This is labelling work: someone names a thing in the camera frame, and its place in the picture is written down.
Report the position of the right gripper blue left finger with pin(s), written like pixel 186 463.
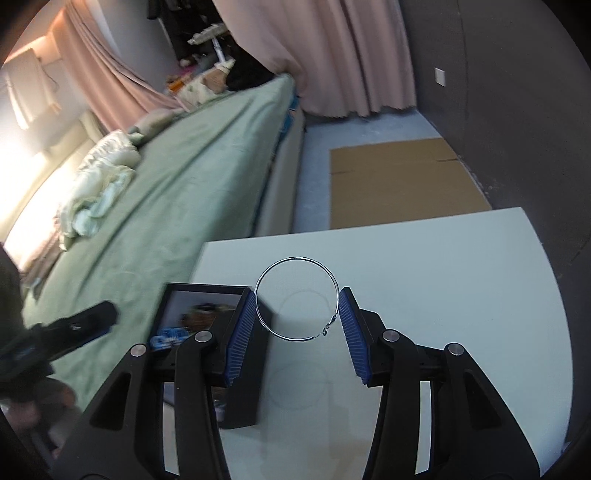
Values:
pixel 238 340

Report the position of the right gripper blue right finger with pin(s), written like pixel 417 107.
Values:
pixel 357 339

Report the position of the large silver hoop bangle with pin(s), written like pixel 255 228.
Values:
pixel 296 299

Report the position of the black square jewelry box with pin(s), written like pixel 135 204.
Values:
pixel 186 309

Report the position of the person's left hand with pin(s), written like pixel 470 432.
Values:
pixel 47 402

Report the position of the cream padded headboard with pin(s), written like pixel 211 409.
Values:
pixel 34 186

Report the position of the flat brown cardboard sheet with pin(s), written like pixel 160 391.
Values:
pixel 400 181

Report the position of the green bed blanket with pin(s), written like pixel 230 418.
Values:
pixel 202 179

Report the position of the cream crumpled duvet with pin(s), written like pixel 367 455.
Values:
pixel 103 175

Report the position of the grey green pillow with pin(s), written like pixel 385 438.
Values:
pixel 151 124

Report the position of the pink curtain right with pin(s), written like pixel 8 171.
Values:
pixel 345 56

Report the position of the pink curtain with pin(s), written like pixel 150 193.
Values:
pixel 345 56
pixel 117 95

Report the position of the patterned cream pillow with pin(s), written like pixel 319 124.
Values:
pixel 204 87

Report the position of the pink curtain left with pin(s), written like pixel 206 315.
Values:
pixel 117 95

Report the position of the black clothing pile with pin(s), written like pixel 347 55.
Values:
pixel 246 72

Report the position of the white wall socket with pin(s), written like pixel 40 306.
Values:
pixel 440 77

